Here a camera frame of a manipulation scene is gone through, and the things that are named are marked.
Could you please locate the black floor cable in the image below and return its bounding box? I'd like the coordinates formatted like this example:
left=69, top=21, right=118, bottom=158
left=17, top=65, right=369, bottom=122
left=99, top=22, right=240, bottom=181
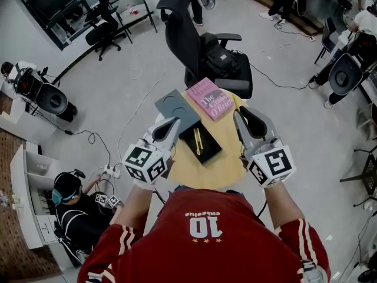
left=64, top=130, right=111, bottom=170
left=249, top=60, right=313, bottom=91

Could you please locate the black metal mesh chair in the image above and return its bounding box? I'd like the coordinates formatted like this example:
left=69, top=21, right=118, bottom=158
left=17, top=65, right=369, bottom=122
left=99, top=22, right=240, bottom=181
left=340, top=146, right=377, bottom=208

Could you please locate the pink book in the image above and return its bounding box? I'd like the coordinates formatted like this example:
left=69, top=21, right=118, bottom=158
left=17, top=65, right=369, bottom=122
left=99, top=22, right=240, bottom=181
left=186, top=77, right=236, bottom=122

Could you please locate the person's right forearm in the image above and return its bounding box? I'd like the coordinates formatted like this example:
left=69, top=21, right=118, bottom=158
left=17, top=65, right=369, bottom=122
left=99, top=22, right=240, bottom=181
left=263, top=184, right=306, bottom=231

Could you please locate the person's left forearm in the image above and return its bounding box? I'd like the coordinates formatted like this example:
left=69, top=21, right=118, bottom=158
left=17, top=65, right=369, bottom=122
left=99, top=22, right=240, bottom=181
left=109, top=185, right=154, bottom=238

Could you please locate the round wooden table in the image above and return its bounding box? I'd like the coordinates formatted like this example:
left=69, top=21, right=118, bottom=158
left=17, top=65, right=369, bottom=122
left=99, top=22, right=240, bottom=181
left=156, top=87, right=251, bottom=190

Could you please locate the black backpack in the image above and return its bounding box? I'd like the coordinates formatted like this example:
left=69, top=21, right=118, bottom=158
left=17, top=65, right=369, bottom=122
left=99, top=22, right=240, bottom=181
left=203, top=35, right=251, bottom=79

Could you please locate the grey shell chair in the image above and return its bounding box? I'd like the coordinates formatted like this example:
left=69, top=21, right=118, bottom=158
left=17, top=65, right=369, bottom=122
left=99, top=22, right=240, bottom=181
left=116, top=0, right=158, bottom=44

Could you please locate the person's red jersey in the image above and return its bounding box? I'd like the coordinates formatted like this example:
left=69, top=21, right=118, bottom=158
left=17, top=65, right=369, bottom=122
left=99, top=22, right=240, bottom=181
left=77, top=189, right=330, bottom=283

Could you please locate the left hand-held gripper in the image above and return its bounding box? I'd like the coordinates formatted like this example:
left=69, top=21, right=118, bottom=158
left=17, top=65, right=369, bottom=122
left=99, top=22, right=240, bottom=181
left=121, top=117, right=181, bottom=185

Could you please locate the wooden step platform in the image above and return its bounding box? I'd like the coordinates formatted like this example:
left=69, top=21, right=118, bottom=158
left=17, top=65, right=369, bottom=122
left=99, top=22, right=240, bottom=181
left=246, top=0, right=325, bottom=37

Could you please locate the black office chair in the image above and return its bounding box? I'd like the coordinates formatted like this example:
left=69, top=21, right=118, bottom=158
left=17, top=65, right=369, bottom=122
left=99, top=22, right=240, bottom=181
left=156, top=0, right=254, bottom=100
left=84, top=0, right=123, bottom=61

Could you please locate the dark blue chair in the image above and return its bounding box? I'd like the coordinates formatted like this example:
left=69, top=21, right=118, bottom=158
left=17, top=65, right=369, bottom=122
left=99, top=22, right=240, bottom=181
left=314, top=16, right=342, bottom=65

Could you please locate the low white cabinet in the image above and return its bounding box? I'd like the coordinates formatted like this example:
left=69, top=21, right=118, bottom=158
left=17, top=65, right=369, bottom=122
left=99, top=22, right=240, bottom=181
left=10, top=141, right=61, bottom=251

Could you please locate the white power strip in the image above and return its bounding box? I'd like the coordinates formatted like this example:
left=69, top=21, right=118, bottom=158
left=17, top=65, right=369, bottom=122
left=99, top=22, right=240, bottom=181
left=102, top=163, right=122, bottom=179

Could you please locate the person's left hand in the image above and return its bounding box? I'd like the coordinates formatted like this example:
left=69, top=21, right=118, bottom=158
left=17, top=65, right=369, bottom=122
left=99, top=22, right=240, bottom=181
left=133, top=177, right=156, bottom=192

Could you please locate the dark framed window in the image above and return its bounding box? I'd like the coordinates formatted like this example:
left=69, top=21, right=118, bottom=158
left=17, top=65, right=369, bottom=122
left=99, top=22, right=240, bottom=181
left=13, top=0, right=98, bottom=52

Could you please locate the white floor cable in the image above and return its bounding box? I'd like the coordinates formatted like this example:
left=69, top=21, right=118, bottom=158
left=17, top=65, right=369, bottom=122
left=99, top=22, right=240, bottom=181
left=117, top=50, right=168, bottom=166

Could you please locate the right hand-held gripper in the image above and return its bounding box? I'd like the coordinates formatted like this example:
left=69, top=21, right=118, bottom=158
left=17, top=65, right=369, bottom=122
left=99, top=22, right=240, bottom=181
left=233, top=108, right=297, bottom=189

